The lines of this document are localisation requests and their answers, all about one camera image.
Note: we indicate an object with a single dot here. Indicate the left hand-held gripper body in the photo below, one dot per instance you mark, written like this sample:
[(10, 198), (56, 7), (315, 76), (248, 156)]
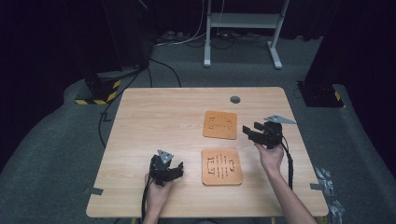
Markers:
[(161, 169)]

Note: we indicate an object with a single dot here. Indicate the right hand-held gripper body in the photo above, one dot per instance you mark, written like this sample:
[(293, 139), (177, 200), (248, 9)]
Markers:
[(274, 132)]

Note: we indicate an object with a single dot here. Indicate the orange cut-out coaster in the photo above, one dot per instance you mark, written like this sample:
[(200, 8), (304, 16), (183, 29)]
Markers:
[(221, 166), (220, 125)]

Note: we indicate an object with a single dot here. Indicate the person's right hand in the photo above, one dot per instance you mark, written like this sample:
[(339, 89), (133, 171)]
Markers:
[(271, 157)]

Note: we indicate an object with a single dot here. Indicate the person's left hand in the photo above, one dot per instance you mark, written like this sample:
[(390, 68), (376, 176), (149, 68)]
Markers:
[(157, 196)]

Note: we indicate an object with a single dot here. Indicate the grey table grommet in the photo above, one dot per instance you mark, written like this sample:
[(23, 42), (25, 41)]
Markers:
[(235, 99)]

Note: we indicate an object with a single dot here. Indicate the black stand with striped base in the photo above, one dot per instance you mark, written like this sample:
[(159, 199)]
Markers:
[(320, 93), (99, 90)]

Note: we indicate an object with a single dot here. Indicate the grey tape strip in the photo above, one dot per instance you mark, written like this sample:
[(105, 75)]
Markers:
[(317, 186), (94, 191)]

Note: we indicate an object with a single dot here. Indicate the silvery packets on floor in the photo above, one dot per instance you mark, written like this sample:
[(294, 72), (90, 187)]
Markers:
[(336, 211), (325, 180)]

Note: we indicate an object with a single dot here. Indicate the white metal stand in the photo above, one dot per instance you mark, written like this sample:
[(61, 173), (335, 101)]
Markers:
[(243, 20)]

